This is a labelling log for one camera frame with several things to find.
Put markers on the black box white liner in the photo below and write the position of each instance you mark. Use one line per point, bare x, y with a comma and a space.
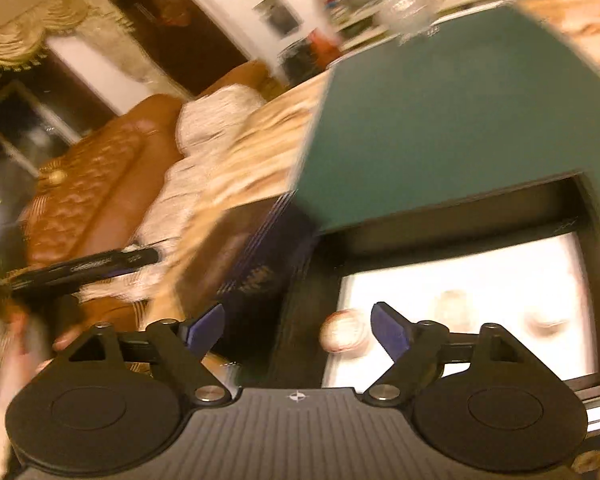
305, 310

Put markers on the vase in wall niche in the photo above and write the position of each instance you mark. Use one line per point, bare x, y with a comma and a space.
277, 15

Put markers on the brown leather sofa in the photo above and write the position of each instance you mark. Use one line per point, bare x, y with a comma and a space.
95, 185

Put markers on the gold curtain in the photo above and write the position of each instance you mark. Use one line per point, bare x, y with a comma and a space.
25, 35

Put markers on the glass candy dish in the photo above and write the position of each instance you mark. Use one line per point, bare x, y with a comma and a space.
405, 5

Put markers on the black plastic bag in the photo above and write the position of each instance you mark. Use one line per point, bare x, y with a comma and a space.
300, 62

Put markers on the white lace sofa cover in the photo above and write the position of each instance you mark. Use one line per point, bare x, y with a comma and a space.
205, 125

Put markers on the orange plastic bag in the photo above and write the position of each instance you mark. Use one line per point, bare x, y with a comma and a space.
322, 42

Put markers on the marble desktop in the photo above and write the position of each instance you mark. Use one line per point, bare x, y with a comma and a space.
275, 125

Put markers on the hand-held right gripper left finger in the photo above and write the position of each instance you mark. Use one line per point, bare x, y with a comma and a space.
207, 330

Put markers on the green board metal frame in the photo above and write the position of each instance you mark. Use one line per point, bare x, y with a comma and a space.
430, 110

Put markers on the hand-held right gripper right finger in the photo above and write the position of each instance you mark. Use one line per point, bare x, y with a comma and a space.
387, 330

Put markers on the small round tin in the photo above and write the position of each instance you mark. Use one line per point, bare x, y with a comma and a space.
342, 337
550, 317
452, 305

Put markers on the dark wooden door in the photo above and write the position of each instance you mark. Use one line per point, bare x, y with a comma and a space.
180, 25

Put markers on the black box lid blue print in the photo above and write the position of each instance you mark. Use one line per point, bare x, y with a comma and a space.
240, 260

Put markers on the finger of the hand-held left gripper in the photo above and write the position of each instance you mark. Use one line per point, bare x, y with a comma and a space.
120, 262

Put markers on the person's left hand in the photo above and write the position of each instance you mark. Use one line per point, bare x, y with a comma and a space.
65, 341

